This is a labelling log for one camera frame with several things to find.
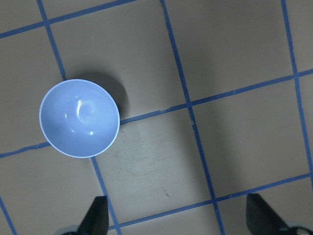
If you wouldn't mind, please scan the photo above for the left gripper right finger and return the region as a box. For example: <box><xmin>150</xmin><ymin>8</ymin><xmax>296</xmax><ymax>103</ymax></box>
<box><xmin>246</xmin><ymin>193</ymin><xmax>290</xmax><ymax>235</ymax></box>

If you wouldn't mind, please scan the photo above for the blue bowl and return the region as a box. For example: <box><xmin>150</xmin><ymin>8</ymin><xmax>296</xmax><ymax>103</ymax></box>
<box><xmin>39</xmin><ymin>79</ymin><xmax>120</xmax><ymax>159</ymax></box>

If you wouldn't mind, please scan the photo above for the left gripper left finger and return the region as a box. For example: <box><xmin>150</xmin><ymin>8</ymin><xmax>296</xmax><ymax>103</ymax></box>
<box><xmin>77</xmin><ymin>196</ymin><xmax>109</xmax><ymax>235</ymax></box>

